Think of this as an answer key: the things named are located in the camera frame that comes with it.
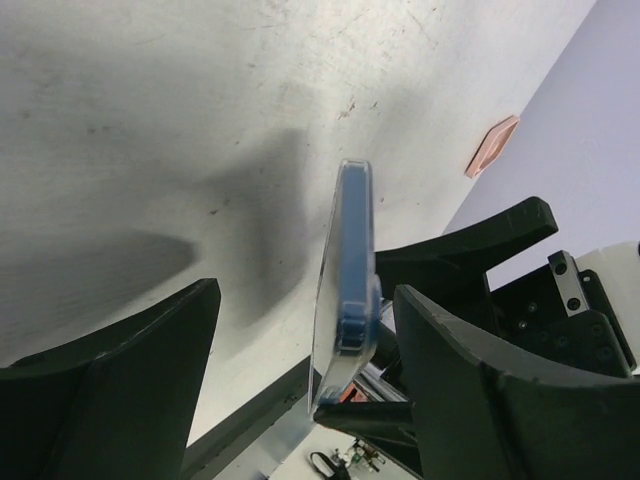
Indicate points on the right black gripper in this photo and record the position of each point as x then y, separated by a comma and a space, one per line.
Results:
547, 312

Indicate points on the blue phone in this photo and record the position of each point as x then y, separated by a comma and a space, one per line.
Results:
348, 301

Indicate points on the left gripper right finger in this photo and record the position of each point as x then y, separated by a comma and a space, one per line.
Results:
486, 409

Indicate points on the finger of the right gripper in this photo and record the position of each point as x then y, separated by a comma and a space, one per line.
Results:
386, 421

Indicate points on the pink phone case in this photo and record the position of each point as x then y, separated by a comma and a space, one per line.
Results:
492, 146

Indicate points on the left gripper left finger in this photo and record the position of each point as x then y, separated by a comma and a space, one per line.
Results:
114, 404

